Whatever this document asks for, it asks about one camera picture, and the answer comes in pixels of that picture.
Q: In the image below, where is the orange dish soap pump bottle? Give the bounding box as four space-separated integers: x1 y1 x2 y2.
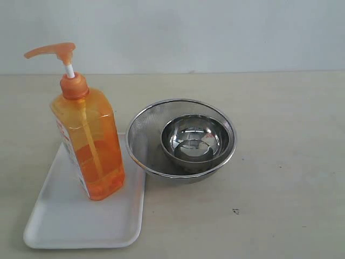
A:
24 43 125 201

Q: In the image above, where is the steel mesh strainer bowl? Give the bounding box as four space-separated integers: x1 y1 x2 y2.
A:
126 99 237 183

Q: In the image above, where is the small stainless steel bowl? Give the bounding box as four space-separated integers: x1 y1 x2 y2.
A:
161 114 231 166

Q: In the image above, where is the white rectangular plastic tray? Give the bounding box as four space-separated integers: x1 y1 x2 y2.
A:
23 133 146 249

